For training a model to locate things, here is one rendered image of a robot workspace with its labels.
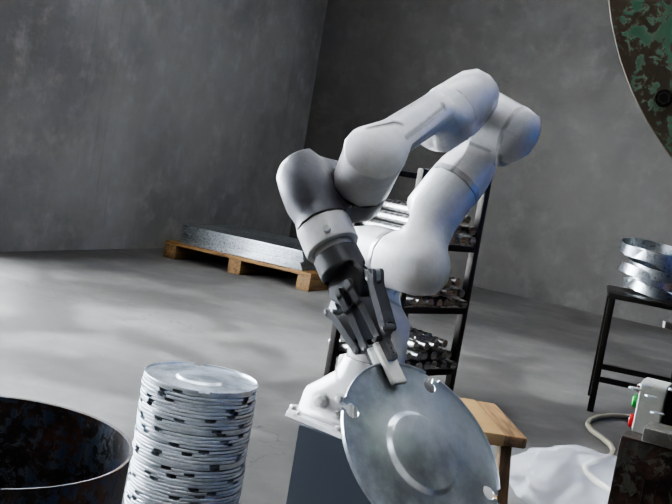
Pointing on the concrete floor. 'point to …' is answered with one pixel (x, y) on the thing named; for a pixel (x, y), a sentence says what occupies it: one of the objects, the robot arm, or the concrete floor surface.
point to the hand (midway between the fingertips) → (386, 365)
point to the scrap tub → (59, 455)
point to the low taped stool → (503, 432)
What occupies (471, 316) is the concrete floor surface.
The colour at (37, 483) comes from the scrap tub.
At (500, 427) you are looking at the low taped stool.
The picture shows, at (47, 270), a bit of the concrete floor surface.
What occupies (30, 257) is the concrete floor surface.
